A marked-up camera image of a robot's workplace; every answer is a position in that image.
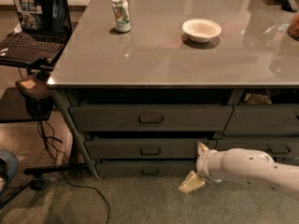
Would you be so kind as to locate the brown object right edge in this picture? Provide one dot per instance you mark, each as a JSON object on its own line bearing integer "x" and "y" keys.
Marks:
{"x": 293, "y": 29}

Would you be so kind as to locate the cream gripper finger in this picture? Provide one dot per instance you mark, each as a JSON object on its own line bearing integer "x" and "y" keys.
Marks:
{"x": 201, "y": 148}
{"x": 191, "y": 182}

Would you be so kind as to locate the green white soda can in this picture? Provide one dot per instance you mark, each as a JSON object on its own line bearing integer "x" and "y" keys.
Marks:
{"x": 122, "y": 17}

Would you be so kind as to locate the black open laptop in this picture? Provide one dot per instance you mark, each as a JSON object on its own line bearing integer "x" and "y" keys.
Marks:
{"x": 45, "y": 30}

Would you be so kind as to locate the white paper bowl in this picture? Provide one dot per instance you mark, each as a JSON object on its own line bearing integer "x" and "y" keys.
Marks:
{"x": 201, "y": 30}

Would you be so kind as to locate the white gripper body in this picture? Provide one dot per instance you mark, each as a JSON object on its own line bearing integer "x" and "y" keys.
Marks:
{"x": 203, "y": 165}

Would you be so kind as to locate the person's leg in jeans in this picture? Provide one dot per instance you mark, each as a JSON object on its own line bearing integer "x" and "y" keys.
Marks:
{"x": 8, "y": 167}

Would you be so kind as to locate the black laptop stand table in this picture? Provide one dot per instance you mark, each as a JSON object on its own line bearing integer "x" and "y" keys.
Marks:
{"x": 31, "y": 103}

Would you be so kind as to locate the brown item under tabletop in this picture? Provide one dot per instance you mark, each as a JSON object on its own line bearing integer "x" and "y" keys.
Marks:
{"x": 257, "y": 98}

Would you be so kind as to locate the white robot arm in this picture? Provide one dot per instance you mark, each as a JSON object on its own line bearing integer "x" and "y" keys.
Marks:
{"x": 245, "y": 166}

